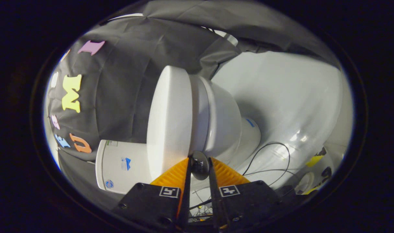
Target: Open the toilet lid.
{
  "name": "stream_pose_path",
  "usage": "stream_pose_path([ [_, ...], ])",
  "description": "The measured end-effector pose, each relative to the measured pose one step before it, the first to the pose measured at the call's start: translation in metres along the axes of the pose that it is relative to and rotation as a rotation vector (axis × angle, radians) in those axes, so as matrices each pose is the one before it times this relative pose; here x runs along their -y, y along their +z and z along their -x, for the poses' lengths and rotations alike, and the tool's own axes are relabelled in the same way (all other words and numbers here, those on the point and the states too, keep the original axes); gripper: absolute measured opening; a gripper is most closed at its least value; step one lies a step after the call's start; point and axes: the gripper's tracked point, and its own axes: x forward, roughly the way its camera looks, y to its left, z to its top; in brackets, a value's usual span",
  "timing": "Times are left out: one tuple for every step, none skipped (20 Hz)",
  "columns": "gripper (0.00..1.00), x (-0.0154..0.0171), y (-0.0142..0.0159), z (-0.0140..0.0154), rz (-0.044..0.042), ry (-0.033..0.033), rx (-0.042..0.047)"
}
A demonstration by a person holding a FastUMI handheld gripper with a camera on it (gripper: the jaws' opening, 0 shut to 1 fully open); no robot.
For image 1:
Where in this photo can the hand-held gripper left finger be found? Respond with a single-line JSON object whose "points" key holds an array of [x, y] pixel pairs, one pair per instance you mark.
{"points": [[186, 200]]}

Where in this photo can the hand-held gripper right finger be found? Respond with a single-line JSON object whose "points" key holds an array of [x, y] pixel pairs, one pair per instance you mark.
{"points": [[214, 200]]}

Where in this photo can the white toilet lid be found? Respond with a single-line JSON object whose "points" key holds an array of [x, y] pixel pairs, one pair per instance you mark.
{"points": [[169, 123]]}

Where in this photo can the white toilet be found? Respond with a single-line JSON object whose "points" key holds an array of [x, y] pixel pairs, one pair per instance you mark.
{"points": [[223, 116]]}

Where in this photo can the white toilet seat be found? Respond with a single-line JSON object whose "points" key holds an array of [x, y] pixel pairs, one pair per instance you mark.
{"points": [[200, 113]]}

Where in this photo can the grey round tab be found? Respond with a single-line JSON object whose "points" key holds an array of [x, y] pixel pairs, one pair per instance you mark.
{"points": [[200, 165]]}

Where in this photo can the white round object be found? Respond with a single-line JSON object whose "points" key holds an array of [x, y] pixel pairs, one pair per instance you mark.
{"points": [[305, 183]]}

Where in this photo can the white cistern cover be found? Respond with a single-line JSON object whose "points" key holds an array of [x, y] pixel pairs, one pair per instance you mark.
{"points": [[100, 165]]}

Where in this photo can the yellow tape piece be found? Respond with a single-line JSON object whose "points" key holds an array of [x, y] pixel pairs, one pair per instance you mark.
{"points": [[314, 160]]}

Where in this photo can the black backdrop cloth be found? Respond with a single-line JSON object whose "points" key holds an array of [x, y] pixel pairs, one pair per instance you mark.
{"points": [[119, 97]]}

